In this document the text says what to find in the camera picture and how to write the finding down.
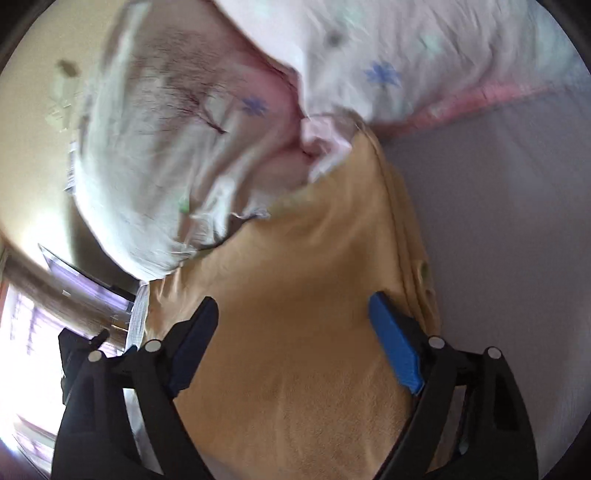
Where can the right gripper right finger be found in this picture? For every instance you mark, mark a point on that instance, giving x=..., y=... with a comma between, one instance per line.
x=494, y=439

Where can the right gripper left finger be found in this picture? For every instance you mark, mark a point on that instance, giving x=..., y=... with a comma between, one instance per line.
x=95, y=439

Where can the tan knit garment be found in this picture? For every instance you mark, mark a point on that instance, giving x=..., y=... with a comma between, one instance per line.
x=295, y=384

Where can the window with bars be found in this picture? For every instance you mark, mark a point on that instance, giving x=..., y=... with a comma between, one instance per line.
x=31, y=405

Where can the lilac bed sheet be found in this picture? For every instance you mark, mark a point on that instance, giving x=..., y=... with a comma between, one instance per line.
x=503, y=200

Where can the pink floral pillow with tree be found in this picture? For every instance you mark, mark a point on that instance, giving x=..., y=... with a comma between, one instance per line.
x=187, y=132

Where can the pink floral pillow plain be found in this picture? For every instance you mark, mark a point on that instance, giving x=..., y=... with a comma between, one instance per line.
x=409, y=63

